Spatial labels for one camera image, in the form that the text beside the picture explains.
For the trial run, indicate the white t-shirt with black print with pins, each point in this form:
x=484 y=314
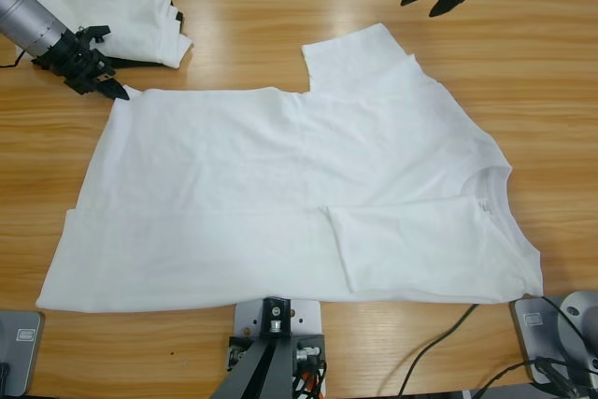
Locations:
x=280 y=184

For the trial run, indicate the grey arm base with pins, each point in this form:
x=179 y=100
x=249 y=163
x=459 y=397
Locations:
x=23 y=352
x=537 y=338

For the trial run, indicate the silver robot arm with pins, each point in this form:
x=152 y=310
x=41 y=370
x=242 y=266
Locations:
x=23 y=16

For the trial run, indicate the folded black garment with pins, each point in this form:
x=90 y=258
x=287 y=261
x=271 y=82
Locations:
x=140 y=62

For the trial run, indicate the folded white t-shirt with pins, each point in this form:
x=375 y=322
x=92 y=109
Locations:
x=135 y=11

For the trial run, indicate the black base plug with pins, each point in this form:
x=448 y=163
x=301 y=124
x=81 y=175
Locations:
x=544 y=364

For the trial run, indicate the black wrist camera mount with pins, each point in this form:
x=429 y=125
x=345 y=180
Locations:
x=93 y=33

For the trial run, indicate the black post clamp with bolt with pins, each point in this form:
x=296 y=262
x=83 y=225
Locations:
x=268 y=312

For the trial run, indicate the black post bracket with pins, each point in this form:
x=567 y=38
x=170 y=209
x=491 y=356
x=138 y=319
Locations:
x=317 y=340
x=236 y=347

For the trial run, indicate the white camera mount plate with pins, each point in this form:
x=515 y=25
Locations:
x=310 y=319

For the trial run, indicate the dark camera post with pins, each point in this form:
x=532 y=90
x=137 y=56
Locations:
x=254 y=375

